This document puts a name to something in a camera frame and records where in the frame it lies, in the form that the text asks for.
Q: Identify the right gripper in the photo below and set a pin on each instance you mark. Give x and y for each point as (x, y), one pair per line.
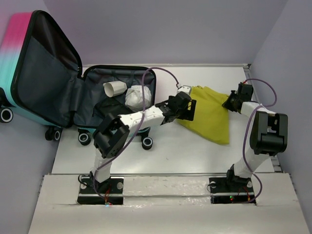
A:
(227, 103)

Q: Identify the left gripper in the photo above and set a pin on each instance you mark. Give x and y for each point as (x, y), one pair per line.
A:
(190, 110)

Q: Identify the yellow cloth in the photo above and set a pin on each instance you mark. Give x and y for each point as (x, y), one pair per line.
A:
(211, 120)

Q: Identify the white paper cup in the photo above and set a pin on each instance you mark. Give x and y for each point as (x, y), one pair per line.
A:
(114, 88)

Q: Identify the pink and teal suitcase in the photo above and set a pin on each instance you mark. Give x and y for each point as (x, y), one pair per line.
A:
(42, 77)

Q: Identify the black pouch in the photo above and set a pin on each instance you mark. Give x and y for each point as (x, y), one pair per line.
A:
(109, 106)

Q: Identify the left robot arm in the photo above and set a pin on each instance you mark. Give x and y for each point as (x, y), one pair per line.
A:
(115, 133)

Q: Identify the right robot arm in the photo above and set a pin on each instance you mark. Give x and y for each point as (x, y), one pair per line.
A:
(266, 135)

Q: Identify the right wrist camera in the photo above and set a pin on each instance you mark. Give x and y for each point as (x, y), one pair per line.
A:
(246, 82)

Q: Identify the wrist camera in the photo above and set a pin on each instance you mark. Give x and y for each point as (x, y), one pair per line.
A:
(246, 82)
(184, 88)

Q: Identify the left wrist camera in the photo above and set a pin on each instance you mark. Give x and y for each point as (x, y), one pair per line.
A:
(184, 88)

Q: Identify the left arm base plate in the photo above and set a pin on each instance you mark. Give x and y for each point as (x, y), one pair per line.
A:
(108, 193)

